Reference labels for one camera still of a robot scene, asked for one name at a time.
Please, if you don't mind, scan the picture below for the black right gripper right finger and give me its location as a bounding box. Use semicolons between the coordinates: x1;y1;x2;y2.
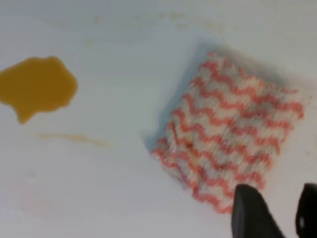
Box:
296;183;317;238

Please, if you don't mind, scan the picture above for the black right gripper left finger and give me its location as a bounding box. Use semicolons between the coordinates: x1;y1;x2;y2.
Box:
231;184;284;238

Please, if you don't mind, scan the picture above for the pink white striped rag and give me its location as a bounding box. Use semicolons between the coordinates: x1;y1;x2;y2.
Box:
151;53;306;214

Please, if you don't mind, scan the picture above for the brown coffee puddle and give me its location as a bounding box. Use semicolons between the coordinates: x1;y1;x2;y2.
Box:
0;56;78;124

